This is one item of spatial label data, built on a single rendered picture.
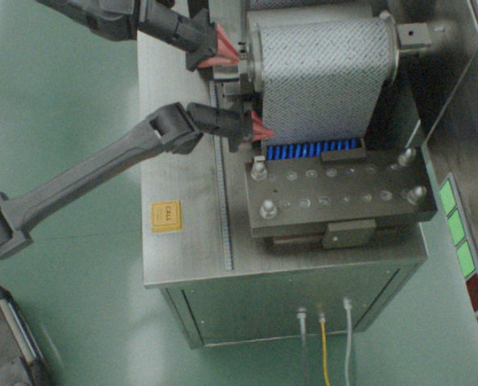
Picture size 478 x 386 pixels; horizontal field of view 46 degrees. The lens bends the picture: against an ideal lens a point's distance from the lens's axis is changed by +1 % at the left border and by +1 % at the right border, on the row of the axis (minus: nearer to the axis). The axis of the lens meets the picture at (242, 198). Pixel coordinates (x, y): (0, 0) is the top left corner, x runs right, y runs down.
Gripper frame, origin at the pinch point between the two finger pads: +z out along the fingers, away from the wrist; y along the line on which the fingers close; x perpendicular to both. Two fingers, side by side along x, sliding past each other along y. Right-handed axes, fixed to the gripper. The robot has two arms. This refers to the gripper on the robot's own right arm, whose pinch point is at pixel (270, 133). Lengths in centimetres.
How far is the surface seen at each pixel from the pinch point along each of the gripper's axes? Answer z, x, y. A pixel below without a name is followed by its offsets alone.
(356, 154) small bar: 17.7, 6.3, 5.6
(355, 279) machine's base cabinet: 32.3, -17.9, 25.8
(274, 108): -4.4, 8.5, 0.2
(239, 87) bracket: -8.5, 2.8, -8.1
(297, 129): 4.5, 3.8, 0.3
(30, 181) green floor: -28, -140, -53
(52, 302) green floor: -18, -134, 1
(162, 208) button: -15.3, -26.6, 8.5
